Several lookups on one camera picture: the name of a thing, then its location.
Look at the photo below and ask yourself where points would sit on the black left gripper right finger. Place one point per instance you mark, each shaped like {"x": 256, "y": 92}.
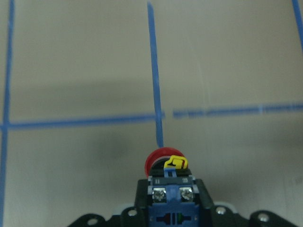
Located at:
{"x": 215, "y": 215}

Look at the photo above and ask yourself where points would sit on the red emergency stop button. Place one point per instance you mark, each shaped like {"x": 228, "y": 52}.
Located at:
{"x": 171, "y": 193}

